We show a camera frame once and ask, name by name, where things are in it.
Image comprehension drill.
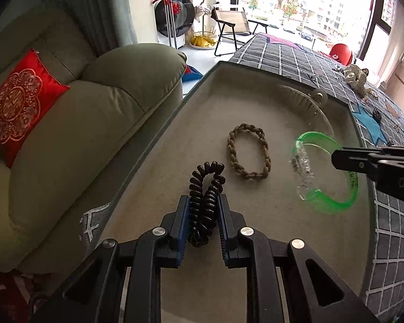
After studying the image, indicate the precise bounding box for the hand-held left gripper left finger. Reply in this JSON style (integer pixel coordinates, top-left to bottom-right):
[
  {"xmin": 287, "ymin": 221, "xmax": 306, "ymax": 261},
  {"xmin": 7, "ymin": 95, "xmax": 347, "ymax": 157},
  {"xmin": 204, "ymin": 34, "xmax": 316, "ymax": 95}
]
[{"xmin": 30, "ymin": 195, "xmax": 192, "ymax": 323}]

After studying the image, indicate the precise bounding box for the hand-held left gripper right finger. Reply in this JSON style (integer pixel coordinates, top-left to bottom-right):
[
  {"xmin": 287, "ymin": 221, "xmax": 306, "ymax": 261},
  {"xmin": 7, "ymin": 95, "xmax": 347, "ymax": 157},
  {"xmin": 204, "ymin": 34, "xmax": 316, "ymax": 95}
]
[{"xmin": 217, "ymin": 194, "xmax": 379, "ymax": 323}]

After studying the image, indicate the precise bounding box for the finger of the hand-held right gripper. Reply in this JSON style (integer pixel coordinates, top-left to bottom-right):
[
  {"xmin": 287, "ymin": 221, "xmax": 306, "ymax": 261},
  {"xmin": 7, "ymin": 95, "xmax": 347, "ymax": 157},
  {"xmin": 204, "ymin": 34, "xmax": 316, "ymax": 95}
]
[{"xmin": 332, "ymin": 145, "xmax": 404, "ymax": 180}]

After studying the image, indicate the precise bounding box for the black beaded bracelet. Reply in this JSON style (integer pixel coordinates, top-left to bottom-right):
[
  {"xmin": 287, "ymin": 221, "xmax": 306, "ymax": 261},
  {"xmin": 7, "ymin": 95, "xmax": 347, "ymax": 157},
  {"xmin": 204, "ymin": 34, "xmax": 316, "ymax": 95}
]
[{"xmin": 187, "ymin": 162, "xmax": 226, "ymax": 248}]

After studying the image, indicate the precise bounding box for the green translucent bangle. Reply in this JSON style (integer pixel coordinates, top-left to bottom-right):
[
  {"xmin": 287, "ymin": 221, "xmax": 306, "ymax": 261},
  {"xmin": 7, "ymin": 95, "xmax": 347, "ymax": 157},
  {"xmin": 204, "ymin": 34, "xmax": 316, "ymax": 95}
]
[{"xmin": 291, "ymin": 131, "xmax": 359, "ymax": 215}]

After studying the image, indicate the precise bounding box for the grey shallow box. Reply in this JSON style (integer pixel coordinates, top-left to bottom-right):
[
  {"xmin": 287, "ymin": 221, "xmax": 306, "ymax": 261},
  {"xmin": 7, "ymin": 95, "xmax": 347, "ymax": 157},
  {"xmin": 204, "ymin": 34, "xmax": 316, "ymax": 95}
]
[{"xmin": 111, "ymin": 61, "xmax": 374, "ymax": 323}]

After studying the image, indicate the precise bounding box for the red stool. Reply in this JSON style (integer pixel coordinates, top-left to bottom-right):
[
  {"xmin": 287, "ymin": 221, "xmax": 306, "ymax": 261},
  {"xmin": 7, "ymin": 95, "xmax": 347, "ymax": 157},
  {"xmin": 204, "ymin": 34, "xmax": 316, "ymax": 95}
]
[{"xmin": 329, "ymin": 43, "xmax": 353, "ymax": 65}]

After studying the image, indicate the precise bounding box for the grey plaid blanket with stars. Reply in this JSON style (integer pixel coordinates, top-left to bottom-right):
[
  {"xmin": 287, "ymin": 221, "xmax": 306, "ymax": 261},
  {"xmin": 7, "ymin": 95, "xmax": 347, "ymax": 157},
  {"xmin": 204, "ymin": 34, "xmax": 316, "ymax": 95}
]
[{"xmin": 80, "ymin": 33, "xmax": 404, "ymax": 323}]

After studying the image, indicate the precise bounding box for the beige sofa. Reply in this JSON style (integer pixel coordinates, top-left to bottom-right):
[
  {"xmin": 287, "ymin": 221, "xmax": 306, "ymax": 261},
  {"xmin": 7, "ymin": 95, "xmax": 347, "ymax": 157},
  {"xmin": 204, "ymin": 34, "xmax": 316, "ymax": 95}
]
[{"xmin": 0, "ymin": 7, "xmax": 187, "ymax": 273}]

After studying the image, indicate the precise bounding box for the blue and red cloth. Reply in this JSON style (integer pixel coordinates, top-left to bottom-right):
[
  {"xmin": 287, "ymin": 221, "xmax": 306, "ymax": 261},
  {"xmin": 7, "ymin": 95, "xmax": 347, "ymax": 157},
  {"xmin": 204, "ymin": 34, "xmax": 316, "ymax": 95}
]
[{"xmin": 182, "ymin": 65, "xmax": 203, "ymax": 83}]

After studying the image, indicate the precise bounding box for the large window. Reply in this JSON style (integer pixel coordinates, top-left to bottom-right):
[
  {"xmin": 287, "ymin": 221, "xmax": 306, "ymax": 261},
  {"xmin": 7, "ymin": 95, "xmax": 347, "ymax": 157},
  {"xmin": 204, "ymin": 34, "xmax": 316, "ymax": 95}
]
[{"xmin": 232, "ymin": 0, "xmax": 401, "ymax": 85}]

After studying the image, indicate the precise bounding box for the folding chair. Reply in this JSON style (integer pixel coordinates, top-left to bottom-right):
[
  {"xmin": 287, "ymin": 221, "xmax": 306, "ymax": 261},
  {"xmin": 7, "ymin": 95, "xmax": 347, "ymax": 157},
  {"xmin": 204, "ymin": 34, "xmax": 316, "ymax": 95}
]
[{"xmin": 210, "ymin": 6, "xmax": 270, "ymax": 56}]

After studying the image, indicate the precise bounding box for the dark red patterned rug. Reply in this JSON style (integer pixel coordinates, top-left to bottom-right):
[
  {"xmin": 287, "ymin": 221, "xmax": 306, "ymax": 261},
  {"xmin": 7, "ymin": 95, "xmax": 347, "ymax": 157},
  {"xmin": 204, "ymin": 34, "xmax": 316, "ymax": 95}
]
[{"xmin": 0, "ymin": 256, "xmax": 54, "ymax": 323}]

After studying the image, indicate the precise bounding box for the red embroidered cushion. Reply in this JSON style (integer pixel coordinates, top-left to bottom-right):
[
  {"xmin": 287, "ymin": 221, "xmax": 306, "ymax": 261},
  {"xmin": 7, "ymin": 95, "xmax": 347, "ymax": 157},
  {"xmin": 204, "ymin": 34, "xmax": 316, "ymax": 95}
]
[{"xmin": 0, "ymin": 50, "xmax": 71, "ymax": 169}]

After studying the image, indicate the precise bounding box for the red and white mop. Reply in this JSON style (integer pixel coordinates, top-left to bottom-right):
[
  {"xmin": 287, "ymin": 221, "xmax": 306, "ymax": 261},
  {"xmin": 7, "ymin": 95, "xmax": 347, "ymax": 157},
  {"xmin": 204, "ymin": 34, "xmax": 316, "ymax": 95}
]
[{"xmin": 164, "ymin": 0, "xmax": 176, "ymax": 47}]

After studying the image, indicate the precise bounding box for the white washing machine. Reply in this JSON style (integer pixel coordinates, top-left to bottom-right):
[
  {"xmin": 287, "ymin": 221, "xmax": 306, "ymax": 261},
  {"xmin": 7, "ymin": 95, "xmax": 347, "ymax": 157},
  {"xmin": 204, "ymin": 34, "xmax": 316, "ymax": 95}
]
[{"xmin": 151, "ymin": 0, "xmax": 194, "ymax": 49}]

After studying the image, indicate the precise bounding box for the grey curtain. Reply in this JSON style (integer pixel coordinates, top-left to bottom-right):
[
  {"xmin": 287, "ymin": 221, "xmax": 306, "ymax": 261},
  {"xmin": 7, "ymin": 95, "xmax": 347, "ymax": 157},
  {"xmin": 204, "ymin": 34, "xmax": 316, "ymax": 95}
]
[{"xmin": 42, "ymin": 0, "xmax": 155, "ymax": 58}]

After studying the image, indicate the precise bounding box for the light brown braided bracelet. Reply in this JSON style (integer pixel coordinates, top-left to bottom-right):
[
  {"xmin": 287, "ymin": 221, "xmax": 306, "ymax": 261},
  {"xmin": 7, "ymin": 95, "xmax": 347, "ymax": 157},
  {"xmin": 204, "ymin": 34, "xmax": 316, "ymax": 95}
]
[{"xmin": 227, "ymin": 123, "xmax": 271, "ymax": 180}]

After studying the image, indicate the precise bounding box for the wire basket with yellow contents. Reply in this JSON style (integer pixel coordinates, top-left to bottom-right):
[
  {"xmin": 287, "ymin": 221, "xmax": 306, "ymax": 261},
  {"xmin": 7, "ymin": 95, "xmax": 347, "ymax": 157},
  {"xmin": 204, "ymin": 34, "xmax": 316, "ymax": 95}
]
[{"xmin": 189, "ymin": 27, "xmax": 218, "ymax": 49}]

